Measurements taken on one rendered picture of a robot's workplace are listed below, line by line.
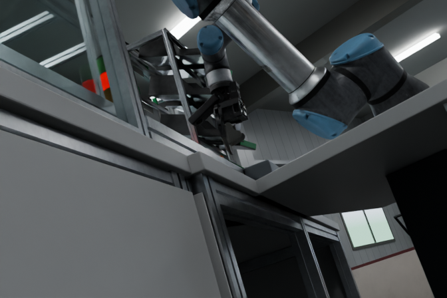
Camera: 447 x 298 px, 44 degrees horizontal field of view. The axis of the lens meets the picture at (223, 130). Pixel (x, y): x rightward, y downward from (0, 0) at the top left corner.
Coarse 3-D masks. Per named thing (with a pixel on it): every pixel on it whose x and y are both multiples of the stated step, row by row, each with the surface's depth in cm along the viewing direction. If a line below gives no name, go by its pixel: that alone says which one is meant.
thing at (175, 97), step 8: (152, 80) 203; (160, 80) 201; (168, 80) 199; (184, 80) 196; (152, 88) 202; (160, 88) 201; (168, 88) 199; (176, 88) 197; (192, 88) 194; (200, 88) 192; (208, 88) 191; (160, 96) 204; (168, 96) 202; (176, 96) 201; (192, 96) 198; (200, 96) 196; (208, 96) 195
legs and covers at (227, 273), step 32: (192, 192) 82; (224, 192) 90; (224, 224) 83; (256, 224) 115; (288, 224) 131; (224, 256) 78; (288, 256) 218; (320, 256) 218; (224, 288) 76; (256, 288) 224; (288, 288) 219; (320, 288) 142; (352, 288) 207
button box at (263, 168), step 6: (264, 162) 137; (270, 162) 137; (246, 168) 138; (252, 168) 137; (258, 168) 137; (264, 168) 136; (270, 168) 136; (276, 168) 142; (246, 174) 138; (252, 174) 137; (258, 174) 136; (264, 174) 136
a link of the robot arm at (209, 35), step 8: (200, 32) 155; (208, 32) 155; (216, 32) 155; (224, 32) 157; (200, 40) 155; (208, 40) 154; (216, 40) 154; (224, 40) 158; (200, 48) 157; (208, 48) 154; (216, 48) 155; (224, 48) 160; (208, 56) 159; (216, 56) 160; (224, 56) 164
